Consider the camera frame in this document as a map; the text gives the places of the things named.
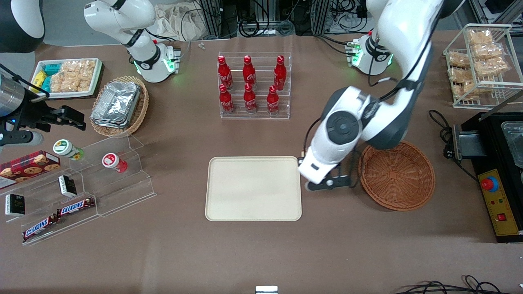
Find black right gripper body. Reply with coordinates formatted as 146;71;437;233
12;92;63;132

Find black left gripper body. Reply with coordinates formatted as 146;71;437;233
305;163;353;192

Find white rectangular snack tray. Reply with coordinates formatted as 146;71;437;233
30;58;103;100

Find light oval wicker basket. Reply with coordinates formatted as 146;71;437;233
90;76;150;138

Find brown wicker basket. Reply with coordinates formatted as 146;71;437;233
358;141;436;212

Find cream plastic tray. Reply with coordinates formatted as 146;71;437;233
205;156;302;222

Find green lid drink bottle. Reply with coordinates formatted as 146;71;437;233
53;139;85;161

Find rice cracker bag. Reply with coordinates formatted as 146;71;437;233
50;72;91;93
60;60;97;75

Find yellow snack pack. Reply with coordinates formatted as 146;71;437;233
31;70;48;89

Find aluminium foil container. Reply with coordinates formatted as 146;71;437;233
90;81;141;128

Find red cookie box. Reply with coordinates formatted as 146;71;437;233
0;150;61;189

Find red lid drink bottle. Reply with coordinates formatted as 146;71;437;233
102;153;128;173

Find small black box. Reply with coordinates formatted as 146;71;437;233
58;175;78;198
4;194;26;216

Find snickers bar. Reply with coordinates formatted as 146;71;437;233
22;214;59;242
56;197;96;217

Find clear acrylic step shelf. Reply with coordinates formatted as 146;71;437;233
0;133;157;246

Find red cola bottle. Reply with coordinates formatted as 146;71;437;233
273;56;288;91
242;55;257;87
219;84;236;114
217;56;234;90
243;83;258;114
266;85;281;115

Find clear acrylic bottle rack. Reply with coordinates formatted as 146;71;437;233
217;51;292;120

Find white cloth bag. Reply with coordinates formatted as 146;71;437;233
154;3;207;41

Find black table machine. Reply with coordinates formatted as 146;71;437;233
444;111;523;243

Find cracker bag in rack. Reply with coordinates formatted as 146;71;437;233
456;79;492;100
476;57;510;77
447;51;471;69
472;43;505;60
467;30;494;46

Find yellow emergency stop panel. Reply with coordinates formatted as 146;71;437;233
478;168;523;237

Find clear plastic container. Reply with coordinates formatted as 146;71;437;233
500;121;523;169

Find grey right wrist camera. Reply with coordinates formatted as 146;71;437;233
0;130;44;148

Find black coiled power cable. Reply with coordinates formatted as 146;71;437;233
428;109;453;142

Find black cable on table edge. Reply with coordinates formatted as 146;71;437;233
394;275;523;294

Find aluminium frame post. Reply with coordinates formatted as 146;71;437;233
199;0;224;40
311;0;332;36

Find black coiled cable bundle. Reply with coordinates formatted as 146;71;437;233
238;17;295;38

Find white wire rack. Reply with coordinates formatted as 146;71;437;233
443;23;523;109

